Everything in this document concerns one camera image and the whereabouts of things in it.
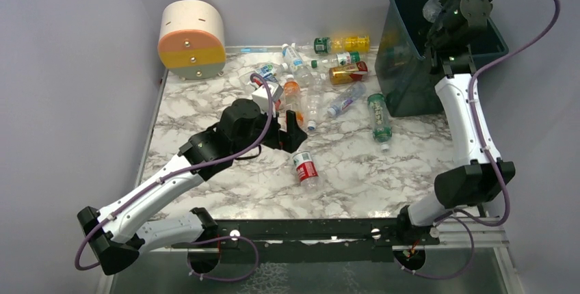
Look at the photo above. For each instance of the dark green plastic bin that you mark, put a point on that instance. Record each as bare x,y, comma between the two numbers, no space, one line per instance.
401,67

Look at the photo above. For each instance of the clear bottle green cap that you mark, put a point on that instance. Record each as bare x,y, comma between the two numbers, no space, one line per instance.
337,59

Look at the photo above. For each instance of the round pastel drawer cabinet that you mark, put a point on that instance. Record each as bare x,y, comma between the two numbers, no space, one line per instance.
191,41

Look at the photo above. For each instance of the amber tea bottle red label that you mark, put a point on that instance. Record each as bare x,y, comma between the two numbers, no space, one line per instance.
348,73

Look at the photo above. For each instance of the orange juice bottle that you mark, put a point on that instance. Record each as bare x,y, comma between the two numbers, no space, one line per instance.
293,98

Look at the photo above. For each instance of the yellow bottle green label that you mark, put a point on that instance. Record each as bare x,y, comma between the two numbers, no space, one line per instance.
328,45

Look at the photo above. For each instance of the clear bottle purple-blue label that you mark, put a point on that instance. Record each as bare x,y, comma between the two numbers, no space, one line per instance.
342,102

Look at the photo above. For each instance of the crushed clear bottle blue-green label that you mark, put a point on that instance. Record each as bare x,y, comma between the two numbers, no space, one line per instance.
268,71

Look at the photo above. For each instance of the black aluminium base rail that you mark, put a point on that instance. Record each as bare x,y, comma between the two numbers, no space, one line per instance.
244,241

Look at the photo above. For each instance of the tall clear bottle blue label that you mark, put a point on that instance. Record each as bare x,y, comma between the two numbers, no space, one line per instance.
298,68

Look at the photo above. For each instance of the green tea bottle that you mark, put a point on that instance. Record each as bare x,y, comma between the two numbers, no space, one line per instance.
380,123

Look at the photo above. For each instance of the clear bottle blue label front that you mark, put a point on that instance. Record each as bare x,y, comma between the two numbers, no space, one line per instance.
431,10

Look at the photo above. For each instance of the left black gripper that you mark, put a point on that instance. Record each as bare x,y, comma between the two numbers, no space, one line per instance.
283,133

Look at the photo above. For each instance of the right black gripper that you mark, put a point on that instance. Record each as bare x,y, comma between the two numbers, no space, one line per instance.
438,29

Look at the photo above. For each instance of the clear bottle red label front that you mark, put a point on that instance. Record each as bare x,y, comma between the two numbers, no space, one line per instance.
306,169

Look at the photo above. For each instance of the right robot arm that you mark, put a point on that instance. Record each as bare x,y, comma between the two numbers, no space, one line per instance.
480,173

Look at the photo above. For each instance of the large clear empty bottle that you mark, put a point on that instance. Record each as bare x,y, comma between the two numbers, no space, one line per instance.
314,100

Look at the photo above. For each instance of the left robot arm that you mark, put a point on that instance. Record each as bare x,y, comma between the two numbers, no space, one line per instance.
122,231

